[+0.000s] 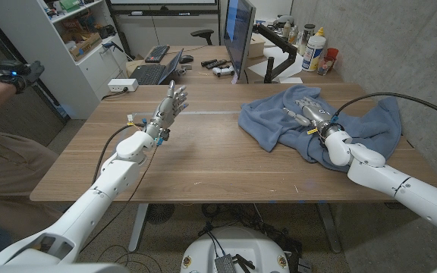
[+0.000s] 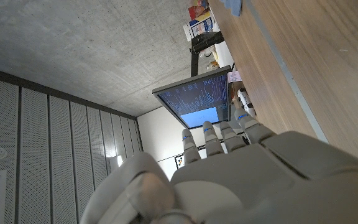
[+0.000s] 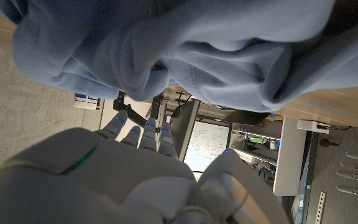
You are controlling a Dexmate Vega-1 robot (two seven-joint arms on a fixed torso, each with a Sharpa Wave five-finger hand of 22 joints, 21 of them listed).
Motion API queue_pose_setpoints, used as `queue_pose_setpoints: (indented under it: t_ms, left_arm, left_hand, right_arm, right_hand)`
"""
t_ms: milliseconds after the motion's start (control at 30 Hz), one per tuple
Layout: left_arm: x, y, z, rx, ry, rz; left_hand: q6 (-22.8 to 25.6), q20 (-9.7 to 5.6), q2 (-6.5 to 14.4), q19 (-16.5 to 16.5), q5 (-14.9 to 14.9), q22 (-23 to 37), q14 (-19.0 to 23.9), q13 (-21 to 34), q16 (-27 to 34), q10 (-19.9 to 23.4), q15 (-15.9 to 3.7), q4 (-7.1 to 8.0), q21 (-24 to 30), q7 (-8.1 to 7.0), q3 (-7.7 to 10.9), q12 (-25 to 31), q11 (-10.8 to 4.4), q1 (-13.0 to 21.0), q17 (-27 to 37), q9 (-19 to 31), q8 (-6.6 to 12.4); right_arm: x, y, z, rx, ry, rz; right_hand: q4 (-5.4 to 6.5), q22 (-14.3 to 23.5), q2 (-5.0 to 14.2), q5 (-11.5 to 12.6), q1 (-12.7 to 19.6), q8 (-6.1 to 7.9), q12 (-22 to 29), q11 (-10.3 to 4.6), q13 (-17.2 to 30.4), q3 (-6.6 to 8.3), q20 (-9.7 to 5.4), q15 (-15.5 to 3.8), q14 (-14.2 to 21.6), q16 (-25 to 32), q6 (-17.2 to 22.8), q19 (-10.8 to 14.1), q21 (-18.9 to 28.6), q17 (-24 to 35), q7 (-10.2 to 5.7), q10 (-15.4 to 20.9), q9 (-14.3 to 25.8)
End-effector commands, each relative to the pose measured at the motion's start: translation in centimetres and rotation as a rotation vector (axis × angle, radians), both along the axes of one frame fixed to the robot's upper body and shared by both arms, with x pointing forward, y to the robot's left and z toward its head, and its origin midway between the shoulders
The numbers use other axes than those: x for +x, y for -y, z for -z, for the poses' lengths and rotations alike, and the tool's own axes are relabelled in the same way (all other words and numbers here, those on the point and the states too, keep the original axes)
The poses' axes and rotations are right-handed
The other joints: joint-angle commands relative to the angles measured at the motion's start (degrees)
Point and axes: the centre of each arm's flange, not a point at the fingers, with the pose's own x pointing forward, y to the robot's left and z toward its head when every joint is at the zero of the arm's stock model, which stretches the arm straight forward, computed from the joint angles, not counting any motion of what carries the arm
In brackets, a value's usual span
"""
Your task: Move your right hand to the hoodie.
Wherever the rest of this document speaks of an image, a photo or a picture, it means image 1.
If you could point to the gloved person hand with tracker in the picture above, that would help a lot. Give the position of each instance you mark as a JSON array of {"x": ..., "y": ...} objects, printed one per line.
[{"x": 19, "y": 76}]

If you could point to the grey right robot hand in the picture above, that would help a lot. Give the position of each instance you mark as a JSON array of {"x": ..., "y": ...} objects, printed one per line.
[{"x": 315, "y": 113}]

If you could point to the black keyboard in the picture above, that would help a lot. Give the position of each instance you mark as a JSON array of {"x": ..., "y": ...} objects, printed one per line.
[{"x": 157, "y": 54}]

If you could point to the black computer monitor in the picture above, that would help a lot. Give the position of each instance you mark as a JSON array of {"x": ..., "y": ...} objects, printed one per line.
[{"x": 237, "y": 34}]

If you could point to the clear glass cup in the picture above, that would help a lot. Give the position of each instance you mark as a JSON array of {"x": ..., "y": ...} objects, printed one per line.
[{"x": 324, "y": 66}]

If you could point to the white shelf unit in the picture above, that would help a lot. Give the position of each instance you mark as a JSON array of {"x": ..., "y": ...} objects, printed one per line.
[{"x": 63, "y": 87}]

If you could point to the wooden desk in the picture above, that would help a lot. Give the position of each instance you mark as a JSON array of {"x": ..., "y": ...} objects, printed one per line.
[{"x": 203, "y": 77}]

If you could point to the beige box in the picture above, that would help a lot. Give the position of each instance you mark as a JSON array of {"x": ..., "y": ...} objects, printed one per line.
[{"x": 257, "y": 45}]

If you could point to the white table leg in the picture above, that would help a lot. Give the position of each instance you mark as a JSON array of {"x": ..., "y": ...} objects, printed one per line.
[
  {"x": 329, "y": 227},
  {"x": 138, "y": 227}
]

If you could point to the white game controller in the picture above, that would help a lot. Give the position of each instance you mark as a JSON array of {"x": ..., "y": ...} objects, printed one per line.
[{"x": 223, "y": 71}]

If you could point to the black laptop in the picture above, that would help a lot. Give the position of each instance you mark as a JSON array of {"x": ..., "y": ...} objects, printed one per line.
[{"x": 150, "y": 74}]

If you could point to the yellow capped bottle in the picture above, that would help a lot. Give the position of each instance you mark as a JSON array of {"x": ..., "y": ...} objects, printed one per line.
[{"x": 320, "y": 32}]

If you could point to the black round fan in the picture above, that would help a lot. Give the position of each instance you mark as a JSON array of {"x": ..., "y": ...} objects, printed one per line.
[{"x": 159, "y": 213}]

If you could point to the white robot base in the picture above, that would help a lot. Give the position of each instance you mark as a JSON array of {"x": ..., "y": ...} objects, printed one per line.
[{"x": 237, "y": 246}]

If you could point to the black computer mouse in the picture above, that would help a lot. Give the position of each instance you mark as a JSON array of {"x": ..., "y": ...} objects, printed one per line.
[{"x": 186, "y": 59}]

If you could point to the person tan trouser leg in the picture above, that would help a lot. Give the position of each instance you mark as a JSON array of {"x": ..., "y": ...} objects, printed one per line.
[{"x": 13, "y": 174}]

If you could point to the white power strip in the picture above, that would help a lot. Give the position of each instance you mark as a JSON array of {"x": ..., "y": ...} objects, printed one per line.
[{"x": 121, "y": 85}]

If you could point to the white paper sheet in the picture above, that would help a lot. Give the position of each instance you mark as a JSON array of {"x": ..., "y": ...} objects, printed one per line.
[{"x": 258, "y": 68}]

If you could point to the black office chair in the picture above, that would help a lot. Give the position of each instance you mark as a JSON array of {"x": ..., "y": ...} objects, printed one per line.
[{"x": 202, "y": 34}]

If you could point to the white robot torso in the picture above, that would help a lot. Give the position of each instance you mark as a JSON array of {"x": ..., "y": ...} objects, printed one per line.
[{"x": 51, "y": 268}]

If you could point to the cardboard box with label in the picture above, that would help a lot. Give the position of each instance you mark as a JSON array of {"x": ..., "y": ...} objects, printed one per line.
[{"x": 85, "y": 46}]

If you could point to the red cup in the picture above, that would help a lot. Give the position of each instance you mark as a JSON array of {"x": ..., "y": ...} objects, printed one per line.
[{"x": 333, "y": 55}]

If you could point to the black remote control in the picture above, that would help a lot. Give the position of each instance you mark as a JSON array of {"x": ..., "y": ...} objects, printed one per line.
[{"x": 216, "y": 63}]

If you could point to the dark lidded jar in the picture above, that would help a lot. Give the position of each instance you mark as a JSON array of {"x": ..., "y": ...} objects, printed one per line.
[{"x": 306, "y": 36}]

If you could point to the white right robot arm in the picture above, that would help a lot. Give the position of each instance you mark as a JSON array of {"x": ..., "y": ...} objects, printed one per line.
[{"x": 412, "y": 189}]

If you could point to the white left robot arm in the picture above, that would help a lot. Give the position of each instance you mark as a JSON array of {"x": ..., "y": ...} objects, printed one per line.
[{"x": 97, "y": 197}]

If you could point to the blue towel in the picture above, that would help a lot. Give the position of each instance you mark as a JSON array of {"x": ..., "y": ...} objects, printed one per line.
[{"x": 264, "y": 125}]

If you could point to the white wipes canister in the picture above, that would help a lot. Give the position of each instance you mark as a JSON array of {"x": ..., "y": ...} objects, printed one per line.
[{"x": 312, "y": 55}]

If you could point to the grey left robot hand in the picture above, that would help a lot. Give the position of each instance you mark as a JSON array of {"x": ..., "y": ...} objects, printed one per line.
[{"x": 165, "y": 113}]

